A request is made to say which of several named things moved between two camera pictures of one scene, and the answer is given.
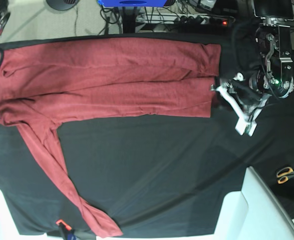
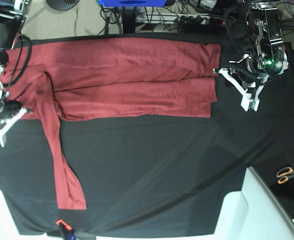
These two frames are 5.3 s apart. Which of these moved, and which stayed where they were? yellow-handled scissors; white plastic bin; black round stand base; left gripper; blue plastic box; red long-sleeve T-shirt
Moved: red long-sleeve T-shirt; left gripper
Stayed: white plastic bin; black round stand base; yellow-handled scissors; blue plastic box
